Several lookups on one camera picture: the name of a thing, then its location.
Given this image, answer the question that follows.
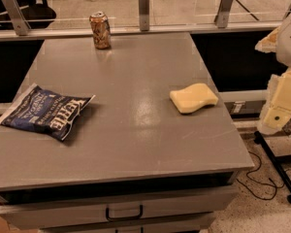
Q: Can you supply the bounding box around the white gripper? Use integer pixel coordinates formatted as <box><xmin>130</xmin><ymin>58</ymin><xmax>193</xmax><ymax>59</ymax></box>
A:
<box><xmin>255</xmin><ymin>27</ymin><xmax>291</xmax><ymax>135</ymax></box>

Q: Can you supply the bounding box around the blue Kettle chip bag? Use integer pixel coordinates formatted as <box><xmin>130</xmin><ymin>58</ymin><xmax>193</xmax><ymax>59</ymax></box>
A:
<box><xmin>0</xmin><ymin>83</ymin><xmax>94</xmax><ymax>141</ymax></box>

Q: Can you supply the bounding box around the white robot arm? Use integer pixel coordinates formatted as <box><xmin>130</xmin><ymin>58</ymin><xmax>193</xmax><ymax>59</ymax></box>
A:
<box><xmin>255</xmin><ymin>13</ymin><xmax>291</xmax><ymax>135</ymax></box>

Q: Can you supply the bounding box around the black stand leg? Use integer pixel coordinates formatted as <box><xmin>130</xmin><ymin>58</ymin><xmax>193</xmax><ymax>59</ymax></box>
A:
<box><xmin>254</xmin><ymin>131</ymin><xmax>291</xmax><ymax>204</ymax></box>

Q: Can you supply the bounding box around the yellow sponge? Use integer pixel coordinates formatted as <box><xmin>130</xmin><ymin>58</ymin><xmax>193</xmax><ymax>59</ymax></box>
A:
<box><xmin>170</xmin><ymin>83</ymin><xmax>218</xmax><ymax>114</ymax></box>

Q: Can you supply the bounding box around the brown soda can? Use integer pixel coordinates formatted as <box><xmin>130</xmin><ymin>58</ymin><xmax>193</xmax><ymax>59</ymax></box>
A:
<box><xmin>89</xmin><ymin>12</ymin><xmax>111</xmax><ymax>50</ymax></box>

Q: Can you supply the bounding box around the black office chair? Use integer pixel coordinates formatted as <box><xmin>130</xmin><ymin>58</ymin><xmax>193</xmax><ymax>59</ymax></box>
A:
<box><xmin>0</xmin><ymin>0</ymin><xmax>56</xmax><ymax>30</ymax></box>

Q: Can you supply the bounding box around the right metal railing bracket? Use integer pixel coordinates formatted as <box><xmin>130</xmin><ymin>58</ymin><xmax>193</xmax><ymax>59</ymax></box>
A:
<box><xmin>214</xmin><ymin>0</ymin><xmax>234</xmax><ymax>28</ymax></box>

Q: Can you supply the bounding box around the metal railing bracket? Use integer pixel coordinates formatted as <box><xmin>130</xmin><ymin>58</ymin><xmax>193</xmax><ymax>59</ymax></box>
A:
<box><xmin>1</xmin><ymin>0</ymin><xmax>31</xmax><ymax>36</ymax></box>
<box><xmin>138</xmin><ymin>0</ymin><xmax>149</xmax><ymax>31</ymax></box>
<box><xmin>214</xmin><ymin>0</ymin><xmax>234</xmax><ymax>28</ymax></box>

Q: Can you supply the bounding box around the black floor cable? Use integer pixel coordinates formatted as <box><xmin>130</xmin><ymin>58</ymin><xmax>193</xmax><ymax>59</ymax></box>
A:
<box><xmin>236</xmin><ymin>150</ymin><xmax>291</xmax><ymax>201</ymax></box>

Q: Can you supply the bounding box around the middle metal railing bracket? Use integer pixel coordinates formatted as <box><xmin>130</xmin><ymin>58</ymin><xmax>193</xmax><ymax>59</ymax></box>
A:
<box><xmin>138</xmin><ymin>0</ymin><xmax>149</xmax><ymax>31</ymax></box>

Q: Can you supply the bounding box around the left metal railing bracket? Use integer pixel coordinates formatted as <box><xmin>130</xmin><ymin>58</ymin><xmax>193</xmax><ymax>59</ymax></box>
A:
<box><xmin>1</xmin><ymin>0</ymin><xmax>31</xmax><ymax>36</ymax></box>

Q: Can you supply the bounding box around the grey drawer with handle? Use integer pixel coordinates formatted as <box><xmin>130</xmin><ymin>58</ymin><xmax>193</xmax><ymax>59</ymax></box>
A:
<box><xmin>0</xmin><ymin>185</ymin><xmax>237</xmax><ymax>229</ymax></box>

